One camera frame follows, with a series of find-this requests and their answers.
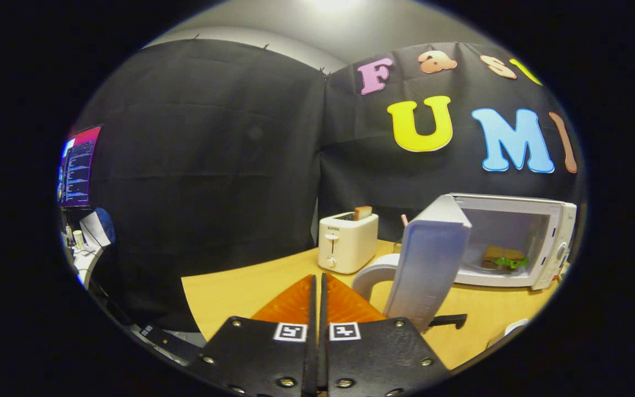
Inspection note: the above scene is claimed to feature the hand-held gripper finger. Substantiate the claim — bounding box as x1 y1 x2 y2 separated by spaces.
188 274 318 397
320 273 450 397

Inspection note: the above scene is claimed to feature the white microwave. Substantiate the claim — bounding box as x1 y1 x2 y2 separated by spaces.
352 192 577 334

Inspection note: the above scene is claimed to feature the brown bread lettuce sandwich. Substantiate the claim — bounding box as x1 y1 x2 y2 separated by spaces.
481 245 529 271

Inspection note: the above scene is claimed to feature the white toaster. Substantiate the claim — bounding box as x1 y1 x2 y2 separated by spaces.
318 212 379 275

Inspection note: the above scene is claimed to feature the black box with labels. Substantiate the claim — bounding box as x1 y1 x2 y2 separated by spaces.
140 324 203 363

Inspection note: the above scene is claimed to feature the white rectangular dish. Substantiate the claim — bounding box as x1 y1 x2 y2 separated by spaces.
486 319 530 349

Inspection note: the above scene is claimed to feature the black backdrop cloth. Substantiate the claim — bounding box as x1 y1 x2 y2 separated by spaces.
69 39 585 331

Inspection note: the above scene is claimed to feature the computer monitor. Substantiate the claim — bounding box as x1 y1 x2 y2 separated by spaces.
57 125 103 208

